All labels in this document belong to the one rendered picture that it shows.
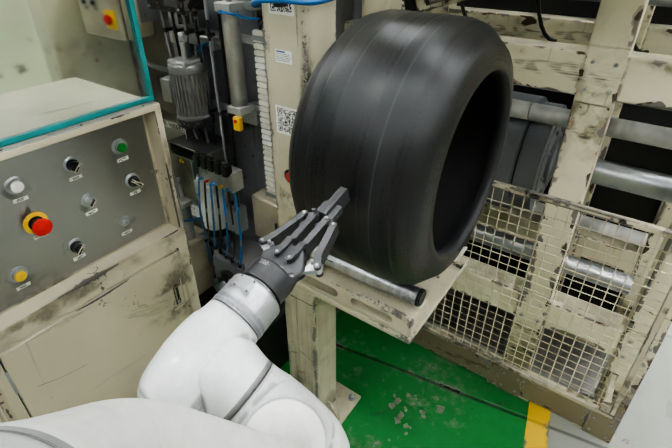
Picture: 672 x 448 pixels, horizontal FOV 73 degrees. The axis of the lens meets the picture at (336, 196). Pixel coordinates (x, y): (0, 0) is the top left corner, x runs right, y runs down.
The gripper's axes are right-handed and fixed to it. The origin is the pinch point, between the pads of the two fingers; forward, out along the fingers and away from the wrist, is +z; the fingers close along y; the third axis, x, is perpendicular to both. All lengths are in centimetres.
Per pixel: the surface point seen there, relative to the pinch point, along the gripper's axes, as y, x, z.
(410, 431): -3, 129, 11
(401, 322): -7.9, 40.2, 5.4
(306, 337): 30, 80, 5
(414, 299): -9.4, 34.8, 9.4
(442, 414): -10, 133, 24
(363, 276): 4.3, 34.7, 9.3
